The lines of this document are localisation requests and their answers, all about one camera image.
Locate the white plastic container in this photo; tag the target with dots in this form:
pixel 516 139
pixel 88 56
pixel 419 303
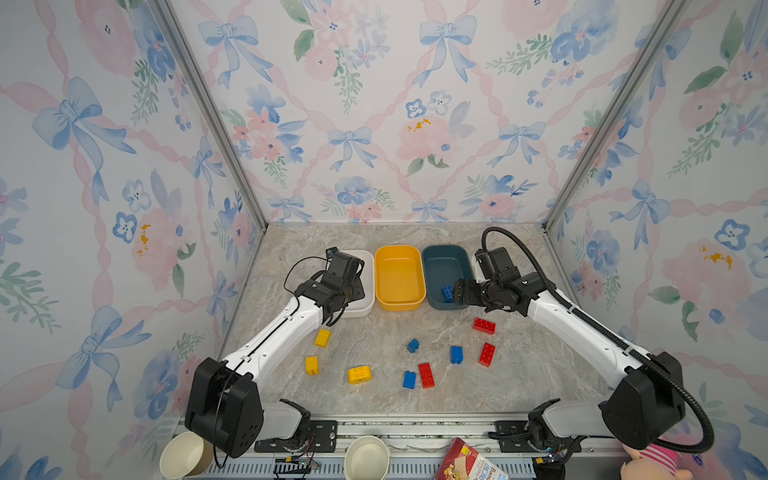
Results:
pixel 363 307

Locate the snack box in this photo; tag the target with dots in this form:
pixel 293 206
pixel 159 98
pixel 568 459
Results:
pixel 463 462

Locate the yellow plastic container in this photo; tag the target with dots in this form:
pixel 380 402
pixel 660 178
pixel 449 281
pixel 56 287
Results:
pixel 399 278

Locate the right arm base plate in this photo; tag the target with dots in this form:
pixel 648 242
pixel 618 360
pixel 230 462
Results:
pixel 517 436

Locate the aluminium front rail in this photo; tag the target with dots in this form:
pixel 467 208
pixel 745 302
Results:
pixel 430 434

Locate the small blue lego brick center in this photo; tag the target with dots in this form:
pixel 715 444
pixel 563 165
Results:
pixel 413 345

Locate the dark teal plastic container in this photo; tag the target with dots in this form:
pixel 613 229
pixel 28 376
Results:
pixel 443 266

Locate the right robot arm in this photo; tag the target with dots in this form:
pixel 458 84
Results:
pixel 648 403

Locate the left aluminium corner post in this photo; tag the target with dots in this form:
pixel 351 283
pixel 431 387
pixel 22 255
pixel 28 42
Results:
pixel 179 45

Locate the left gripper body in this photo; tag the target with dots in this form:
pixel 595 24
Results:
pixel 353 293

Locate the large yellow lego brick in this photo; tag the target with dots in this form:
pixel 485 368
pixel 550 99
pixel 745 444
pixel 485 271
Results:
pixel 360 375

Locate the yellow lego brick near arm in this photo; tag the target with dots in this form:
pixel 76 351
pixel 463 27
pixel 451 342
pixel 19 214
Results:
pixel 322 338

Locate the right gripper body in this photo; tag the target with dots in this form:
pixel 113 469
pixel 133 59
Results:
pixel 491 292

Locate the pink plush toy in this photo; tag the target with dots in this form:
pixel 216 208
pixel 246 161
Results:
pixel 653 462

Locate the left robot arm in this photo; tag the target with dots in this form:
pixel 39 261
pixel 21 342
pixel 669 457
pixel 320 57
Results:
pixel 225 407

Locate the tan paper cup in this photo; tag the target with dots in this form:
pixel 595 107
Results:
pixel 186 455

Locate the aluminium corner post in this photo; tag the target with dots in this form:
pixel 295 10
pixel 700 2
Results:
pixel 179 45
pixel 658 36

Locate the yellow lego brick lower left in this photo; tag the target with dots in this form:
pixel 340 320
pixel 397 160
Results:
pixel 312 365

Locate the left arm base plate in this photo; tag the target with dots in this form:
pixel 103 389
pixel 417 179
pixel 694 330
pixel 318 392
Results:
pixel 317 436

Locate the right aluminium corner post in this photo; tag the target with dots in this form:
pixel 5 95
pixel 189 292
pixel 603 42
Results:
pixel 658 36

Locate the red lego brick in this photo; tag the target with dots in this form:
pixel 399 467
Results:
pixel 484 326
pixel 487 355
pixel 426 375

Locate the blue lego brick bottom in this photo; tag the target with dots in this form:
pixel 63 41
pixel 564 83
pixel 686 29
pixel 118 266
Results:
pixel 409 380

